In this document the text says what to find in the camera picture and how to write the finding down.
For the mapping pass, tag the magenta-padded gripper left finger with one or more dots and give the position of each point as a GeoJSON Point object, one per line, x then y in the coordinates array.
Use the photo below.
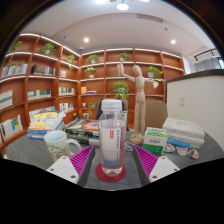
{"type": "Point", "coordinates": [65, 168]}

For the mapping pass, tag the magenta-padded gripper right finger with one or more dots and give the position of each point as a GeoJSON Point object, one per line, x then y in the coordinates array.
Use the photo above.
{"type": "Point", "coordinates": [161, 166]}

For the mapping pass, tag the clear plastic water bottle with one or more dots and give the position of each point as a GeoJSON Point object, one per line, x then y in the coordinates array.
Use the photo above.
{"type": "Point", "coordinates": [112, 140]}

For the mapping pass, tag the yellow striped cartoon mug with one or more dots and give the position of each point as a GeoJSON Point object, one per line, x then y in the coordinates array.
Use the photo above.
{"type": "Point", "coordinates": [58, 145]}

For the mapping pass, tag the small green white box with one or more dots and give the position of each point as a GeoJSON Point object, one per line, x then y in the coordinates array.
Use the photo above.
{"type": "Point", "coordinates": [155, 140]}

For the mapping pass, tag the flat round red coaster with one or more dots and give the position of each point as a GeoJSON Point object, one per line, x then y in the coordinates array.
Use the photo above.
{"type": "Point", "coordinates": [100, 176]}

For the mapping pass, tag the dark book stack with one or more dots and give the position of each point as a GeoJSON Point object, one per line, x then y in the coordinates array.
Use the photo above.
{"type": "Point", "coordinates": [81, 130]}

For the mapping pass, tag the colourful book stack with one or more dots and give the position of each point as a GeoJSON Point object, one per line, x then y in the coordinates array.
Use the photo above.
{"type": "Point", "coordinates": [45, 125]}

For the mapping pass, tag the tan chair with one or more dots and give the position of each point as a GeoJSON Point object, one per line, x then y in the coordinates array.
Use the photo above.
{"type": "Point", "coordinates": [156, 113]}

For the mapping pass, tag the tall white green carton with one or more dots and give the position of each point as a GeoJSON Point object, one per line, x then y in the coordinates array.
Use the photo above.
{"type": "Point", "coordinates": [125, 116]}

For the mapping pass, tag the wooden artist mannequin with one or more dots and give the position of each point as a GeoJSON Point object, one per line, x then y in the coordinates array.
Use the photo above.
{"type": "Point", "coordinates": [140, 100]}

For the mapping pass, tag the wooden shelf unit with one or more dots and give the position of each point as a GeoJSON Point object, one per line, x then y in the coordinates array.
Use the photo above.
{"type": "Point", "coordinates": [100, 83]}

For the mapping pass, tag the recessed ceiling spotlight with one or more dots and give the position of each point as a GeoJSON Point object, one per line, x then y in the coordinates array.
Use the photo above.
{"type": "Point", "coordinates": [86, 39]}
{"type": "Point", "coordinates": [173, 41]}

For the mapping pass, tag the multi-bulb ceiling lamp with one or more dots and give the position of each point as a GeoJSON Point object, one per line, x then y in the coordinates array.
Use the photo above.
{"type": "Point", "coordinates": [122, 6]}

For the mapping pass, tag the black ceiling track rail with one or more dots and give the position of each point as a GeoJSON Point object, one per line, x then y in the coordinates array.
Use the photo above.
{"type": "Point", "coordinates": [205, 52]}

